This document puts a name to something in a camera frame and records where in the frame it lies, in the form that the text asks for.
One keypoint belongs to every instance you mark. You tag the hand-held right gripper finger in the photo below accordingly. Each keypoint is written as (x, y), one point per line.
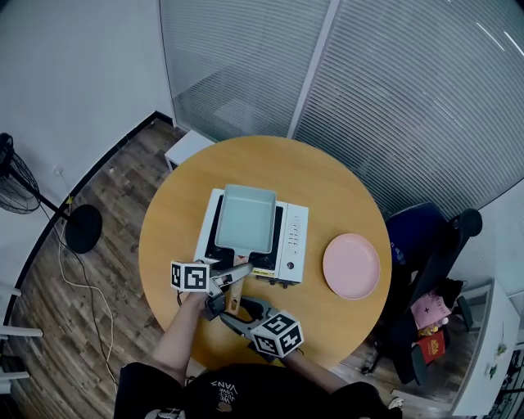
(250, 307)
(236, 325)

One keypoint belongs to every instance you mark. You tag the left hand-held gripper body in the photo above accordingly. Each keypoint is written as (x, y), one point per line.
(192, 276)

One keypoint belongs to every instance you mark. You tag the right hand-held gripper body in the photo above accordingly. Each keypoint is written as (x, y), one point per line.
(278, 333)

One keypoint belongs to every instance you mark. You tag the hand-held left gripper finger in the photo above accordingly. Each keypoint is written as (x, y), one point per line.
(237, 271)
(216, 306)

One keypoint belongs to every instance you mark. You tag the white portable stove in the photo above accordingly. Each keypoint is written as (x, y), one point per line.
(294, 241)

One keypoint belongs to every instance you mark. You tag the person's left forearm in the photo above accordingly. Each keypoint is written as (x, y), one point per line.
(178, 339)

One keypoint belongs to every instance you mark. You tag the person's right forearm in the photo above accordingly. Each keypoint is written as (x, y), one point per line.
(315, 374)

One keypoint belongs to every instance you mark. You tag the person's black shirt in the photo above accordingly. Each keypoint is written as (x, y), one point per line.
(254, 395)

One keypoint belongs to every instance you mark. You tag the pink round plate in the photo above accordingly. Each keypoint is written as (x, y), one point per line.
(351, 266)

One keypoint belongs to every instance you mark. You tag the black standing fan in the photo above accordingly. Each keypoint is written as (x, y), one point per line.
(84, 229)

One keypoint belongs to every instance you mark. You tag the person's shoe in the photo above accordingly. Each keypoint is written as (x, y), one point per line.
(397, 403)

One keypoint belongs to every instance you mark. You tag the pink bag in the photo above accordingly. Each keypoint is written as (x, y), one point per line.
(430, 311)

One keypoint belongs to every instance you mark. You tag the red booklet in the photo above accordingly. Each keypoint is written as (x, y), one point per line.
(432, 348)

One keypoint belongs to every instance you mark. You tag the black office chair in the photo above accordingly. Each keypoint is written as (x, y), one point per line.
(425, 253)

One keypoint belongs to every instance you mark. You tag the black bag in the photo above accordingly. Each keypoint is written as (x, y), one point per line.
(450, 290)

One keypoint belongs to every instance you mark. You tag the white desk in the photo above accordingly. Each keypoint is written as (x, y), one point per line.
(487, 327)

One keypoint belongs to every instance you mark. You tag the white chair frame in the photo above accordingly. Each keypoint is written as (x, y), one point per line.
(16, 331)

